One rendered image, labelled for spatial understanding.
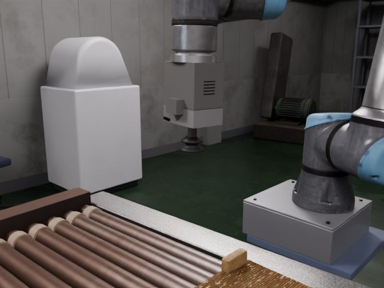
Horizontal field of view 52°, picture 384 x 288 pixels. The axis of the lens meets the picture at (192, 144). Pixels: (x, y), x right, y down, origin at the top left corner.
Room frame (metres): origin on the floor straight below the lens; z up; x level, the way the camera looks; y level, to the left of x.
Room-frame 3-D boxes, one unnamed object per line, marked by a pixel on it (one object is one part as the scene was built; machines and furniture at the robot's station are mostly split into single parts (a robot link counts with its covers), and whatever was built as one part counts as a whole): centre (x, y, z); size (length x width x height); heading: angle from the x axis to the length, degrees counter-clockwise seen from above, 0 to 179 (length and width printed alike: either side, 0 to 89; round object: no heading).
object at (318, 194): (0.93, -0.33, 1.01); 0.15 x 0.15 x 0.10
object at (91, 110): (3.78, 0.97, 0.73); 0.74 x 0.63 x 1.47; 137
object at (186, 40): (0.66, 0.00, 1.35); 0.08 x 0.08 x 0.05
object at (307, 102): (6.22, -1.57, 0.82); 1.01 x 0.98 x 1.65; 137
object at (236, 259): (0.66, -0.08, 0.95); 0.06 x 0.02 x 0.03; 136
